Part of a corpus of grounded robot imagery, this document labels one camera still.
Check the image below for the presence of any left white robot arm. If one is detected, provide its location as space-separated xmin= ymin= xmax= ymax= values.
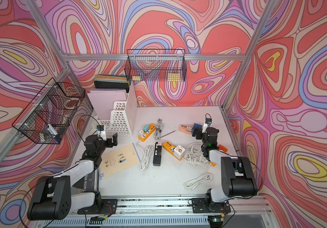
xmin=27 ymin=134 xmax=118 ymax=220

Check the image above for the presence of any black wire basket left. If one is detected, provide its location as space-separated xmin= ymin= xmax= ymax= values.
xmin=12 ymin=78 xmax=86 ymax=144

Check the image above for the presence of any grey bundled cable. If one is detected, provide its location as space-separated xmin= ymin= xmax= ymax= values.
xmin=154 ymin=117 xmax=164 ymax=140

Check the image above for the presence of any blue cube socket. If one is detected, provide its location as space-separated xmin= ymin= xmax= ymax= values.
xmin=191 ymin=123 xmax=202 ymax=136

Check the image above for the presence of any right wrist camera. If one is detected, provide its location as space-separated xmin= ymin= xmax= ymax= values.
xmin=202 ymin=113 xmax=212 ymax=133

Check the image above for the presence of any pink folder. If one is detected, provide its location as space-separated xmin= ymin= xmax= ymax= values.
xmin=87 ymin=89 xmax=128 ymax=120

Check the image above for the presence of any yellow power strip with adapters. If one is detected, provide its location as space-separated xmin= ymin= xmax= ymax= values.
xmin=138 ymin=123 xmax=156 ymax=142

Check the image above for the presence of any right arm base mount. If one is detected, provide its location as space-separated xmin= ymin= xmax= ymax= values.
xmin=188 ymin=198 xmax=232 ymax=215

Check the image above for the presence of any white plastic file organizer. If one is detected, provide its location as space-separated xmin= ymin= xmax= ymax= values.
xmin=97 ymin=85 xmax=138 ymax=136

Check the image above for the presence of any pink power strip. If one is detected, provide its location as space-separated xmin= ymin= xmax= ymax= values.
xmin=179 ymin=124 xmax=192 ymax=135

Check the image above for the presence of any orange cube socket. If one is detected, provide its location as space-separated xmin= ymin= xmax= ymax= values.
xmin=218 ymin=144 xmax=228 ymax=153

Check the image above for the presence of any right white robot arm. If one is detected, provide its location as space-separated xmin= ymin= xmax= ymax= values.
xmin=193 ymin=127 xmax=258 ymax=203

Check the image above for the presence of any black wire basket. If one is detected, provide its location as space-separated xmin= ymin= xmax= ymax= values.
xmin=12 ymin=78 xmax=86 ymax=144
xmin=124 ymin=48 xmax=187 ymax=82

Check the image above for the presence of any white coiled cable front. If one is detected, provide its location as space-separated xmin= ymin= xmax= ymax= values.
xmin=184 ymin=163 xmax=214 ymax=191

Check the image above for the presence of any white cube socket adapter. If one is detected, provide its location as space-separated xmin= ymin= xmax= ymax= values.
xmin=173 ymin=145 xmax=186 ymax=161

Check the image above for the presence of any black power strip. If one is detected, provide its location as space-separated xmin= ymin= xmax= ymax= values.
xmin=153 ymin=142 xmax=162 ymax=166

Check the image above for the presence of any teal plug adapter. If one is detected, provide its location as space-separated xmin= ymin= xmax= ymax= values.
xmin=143 ymin=124 xmax=150 ymax=133

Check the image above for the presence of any dark books stack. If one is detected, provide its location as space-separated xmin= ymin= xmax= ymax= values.
xmin=94 ymin=75 xmax=131 ymax=93

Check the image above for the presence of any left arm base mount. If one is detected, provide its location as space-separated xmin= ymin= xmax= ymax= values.
xmin=77 ymin=199 xmax=118 ymax=216

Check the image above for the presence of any black white magazine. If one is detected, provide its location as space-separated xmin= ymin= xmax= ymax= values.
xmin=74 ymin=170 xmax=99 ymax=193

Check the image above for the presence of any black wire basket back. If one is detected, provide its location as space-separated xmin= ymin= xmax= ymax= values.
xmin=124 ymin=48 xmax=187 ymax=82

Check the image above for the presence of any white cable left strip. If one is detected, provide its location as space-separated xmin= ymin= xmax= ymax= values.
xmin=136 ymin=139 xmax=154 ymax=172

